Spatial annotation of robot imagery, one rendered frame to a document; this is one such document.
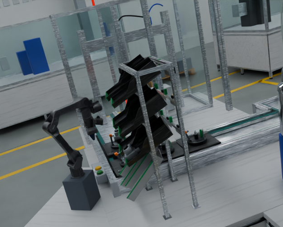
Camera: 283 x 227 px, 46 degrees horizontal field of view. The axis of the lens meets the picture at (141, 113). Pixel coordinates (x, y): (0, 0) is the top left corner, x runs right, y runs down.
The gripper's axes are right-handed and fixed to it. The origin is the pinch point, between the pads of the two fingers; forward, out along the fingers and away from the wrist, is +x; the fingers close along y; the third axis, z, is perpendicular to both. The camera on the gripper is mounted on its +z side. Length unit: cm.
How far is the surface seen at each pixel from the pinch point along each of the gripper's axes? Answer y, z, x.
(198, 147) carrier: -4, 65, 29
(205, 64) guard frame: 87, 121, 0
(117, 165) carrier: 7.7, 10.4, 28.6
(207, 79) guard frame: 87, 121, 14
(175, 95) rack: -48, 41, -25
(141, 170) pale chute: -32.0, 18.8, 17.0
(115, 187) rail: -12.2, 3.7, 32.8
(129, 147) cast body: -37.6, 14.5, -1.0
